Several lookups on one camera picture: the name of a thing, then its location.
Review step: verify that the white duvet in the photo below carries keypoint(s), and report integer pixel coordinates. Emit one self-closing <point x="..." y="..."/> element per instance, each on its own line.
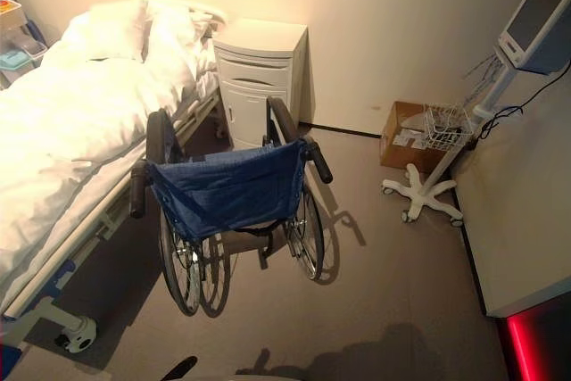
<point x="67" y="122"/>

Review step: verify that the dark panel with red glow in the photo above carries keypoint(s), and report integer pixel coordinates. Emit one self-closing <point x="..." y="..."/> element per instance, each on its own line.
<point x="535" y="345"/>

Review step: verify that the wheelchair with blue fabric back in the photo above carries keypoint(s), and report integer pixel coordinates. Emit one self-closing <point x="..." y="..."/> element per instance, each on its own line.
<point x="232" y="184"/>

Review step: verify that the light blue plastic container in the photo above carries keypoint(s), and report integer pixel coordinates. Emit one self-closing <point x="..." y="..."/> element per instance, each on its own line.
<point x="13" y="61"/>

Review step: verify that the white hospital bed frame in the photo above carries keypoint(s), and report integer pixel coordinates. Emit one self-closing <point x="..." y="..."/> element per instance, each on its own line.
<point x="111" y="211"/>

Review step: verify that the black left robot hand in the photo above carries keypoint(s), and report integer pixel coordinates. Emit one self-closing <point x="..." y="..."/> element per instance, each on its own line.
<point x="180" y="367"/>

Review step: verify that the grey monitor lead bundle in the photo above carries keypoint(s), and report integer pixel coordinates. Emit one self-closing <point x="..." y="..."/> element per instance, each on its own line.
<point x="484" y="77"/>

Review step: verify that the white pillow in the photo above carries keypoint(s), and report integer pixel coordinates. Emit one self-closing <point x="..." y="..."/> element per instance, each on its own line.
<point x="171" y="46"/>
<point x="107" y="28"/>

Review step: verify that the supply cart with bins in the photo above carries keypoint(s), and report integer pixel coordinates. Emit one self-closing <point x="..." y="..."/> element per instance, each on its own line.
<point x="20" y="33"/>

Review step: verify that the white medical monitor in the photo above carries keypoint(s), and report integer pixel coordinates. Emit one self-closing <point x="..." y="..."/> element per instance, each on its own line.
<point x="537" y="19"/>

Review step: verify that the brown cardboard box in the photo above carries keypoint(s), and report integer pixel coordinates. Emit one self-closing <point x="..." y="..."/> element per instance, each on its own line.
<point x="401" y="135"/>

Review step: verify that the white wheeled monitor stand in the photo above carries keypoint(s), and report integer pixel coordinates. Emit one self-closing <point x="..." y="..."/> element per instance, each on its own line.
<point x="424" y="193"/>

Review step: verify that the white bedside cabinet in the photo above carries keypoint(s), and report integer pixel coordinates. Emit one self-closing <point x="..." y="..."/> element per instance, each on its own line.
<point x="263" y="68"/>

